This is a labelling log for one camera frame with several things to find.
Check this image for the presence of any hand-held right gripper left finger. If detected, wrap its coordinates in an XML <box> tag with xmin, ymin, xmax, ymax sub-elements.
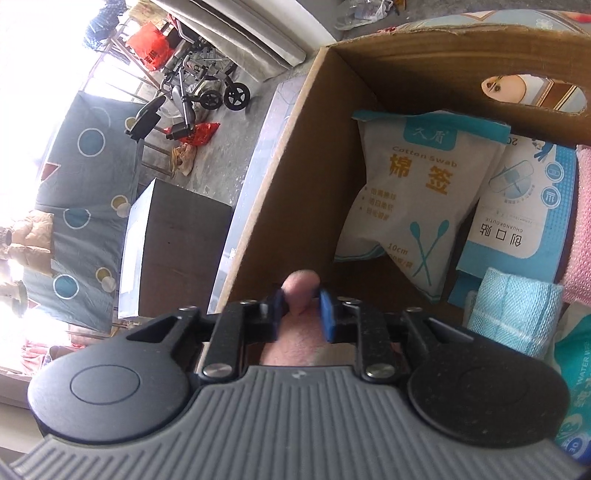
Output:
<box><xmin>124</xmin><ymin>288</ymin><xmax>284</xmax><ymax>381</ymax></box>

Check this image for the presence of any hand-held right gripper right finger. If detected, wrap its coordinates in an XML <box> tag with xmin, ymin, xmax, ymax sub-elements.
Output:
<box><xmin>318</xmin><ymin>288</ymin><xmax>476</xmax><ymax>383</ymax></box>

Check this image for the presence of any pink plush toy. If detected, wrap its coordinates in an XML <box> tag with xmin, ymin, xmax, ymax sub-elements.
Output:
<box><xmin>259</xmin><ymin>270</ymin><xmax>402</xmax><ymax>366</ymax></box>

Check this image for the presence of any brown cardboard box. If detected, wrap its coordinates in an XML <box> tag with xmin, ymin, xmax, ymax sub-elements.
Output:
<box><xmin>198</xmin><ymin>23</ymin><xmax>591</xmax><ymax>370</ymax></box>

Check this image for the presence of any white cotton swab bag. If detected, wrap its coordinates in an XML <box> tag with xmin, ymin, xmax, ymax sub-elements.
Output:
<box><xmin>335</xmin><ymin>110</ymin><xmax>511</xmax><ymax>303</ymax></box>

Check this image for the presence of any blue checked towel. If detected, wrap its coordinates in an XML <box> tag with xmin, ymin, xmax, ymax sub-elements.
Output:
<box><xmin>466</xmin><ymin>268</ymin><xmax>565</xmax><ymax>358</ymax></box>

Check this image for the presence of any blue white plaster box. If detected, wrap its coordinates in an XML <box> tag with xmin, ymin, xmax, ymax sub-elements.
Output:
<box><xmin>448</xmin><ymin>134</ymin><xmax>580</xmax><ymax>310</ymax></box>

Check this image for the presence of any blue-green white wipes packet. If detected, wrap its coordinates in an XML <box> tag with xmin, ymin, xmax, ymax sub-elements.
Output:
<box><xmin>551</xmin><ymin>302</ymin><xmax>591</xmax><ymax>462</ymax></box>

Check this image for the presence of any pink sponge cloth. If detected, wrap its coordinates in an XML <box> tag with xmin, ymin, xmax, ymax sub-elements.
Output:
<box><xmin>561</xmin><ymin>145</ymin><xmax>591</xmax><ymax>296</ymax></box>

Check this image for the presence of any dark box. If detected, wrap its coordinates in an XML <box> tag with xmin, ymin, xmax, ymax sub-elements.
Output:
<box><xmin>117</xmin><ymin>178</ymin><xmax>234</xmax><ymax>319</ymax></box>

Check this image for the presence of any red packet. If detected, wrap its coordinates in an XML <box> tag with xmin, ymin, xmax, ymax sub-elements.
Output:
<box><xmin>191</xmin><ymin>122</ymin><xmax>221</xmax><ymax>147</ymax></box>

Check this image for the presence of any grey circle-print sheet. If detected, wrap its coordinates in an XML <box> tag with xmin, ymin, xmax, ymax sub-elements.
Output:
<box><xmin>23</xmin><ymin>90</ymin><xmax>158</xmax><ymax>333</ymax></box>

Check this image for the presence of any wheelchair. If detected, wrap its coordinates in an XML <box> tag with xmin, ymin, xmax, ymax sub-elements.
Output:
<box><xmin>124</xmin><ymin>23</ymin><xmax>252</xmax><ymax>144</ymax></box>

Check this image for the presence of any tan padded jacket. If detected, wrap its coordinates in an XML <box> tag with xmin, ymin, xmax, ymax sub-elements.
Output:
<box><xmin>0</xmin><ymin>210</ymin><xmax>56</xmax><ymax>278</ymax></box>

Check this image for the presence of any beige curtain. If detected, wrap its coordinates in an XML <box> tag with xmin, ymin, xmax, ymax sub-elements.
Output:
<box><xmin>152</xmin><ymin>0</ymin><xmax>338</xmax><ymax>68</ymax></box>

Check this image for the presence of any red plastic bag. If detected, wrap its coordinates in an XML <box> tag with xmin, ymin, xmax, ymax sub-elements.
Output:
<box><xmin>127</xmin><ymin>21</ymin><xmax>174</xmax><ymax>70</ymax></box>

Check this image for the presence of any clear plastic bag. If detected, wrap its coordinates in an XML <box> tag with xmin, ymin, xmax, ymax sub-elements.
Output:
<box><xmin>335</xmin><ymin>0</ymin><xmax>398</xmax><ymax>31</ymax></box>

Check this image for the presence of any blue checked garment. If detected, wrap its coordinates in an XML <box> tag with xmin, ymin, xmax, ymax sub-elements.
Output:
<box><xmin>92</xmin><ymin>0</ymin><xmax>127</xmax><ymax>47</ymax></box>

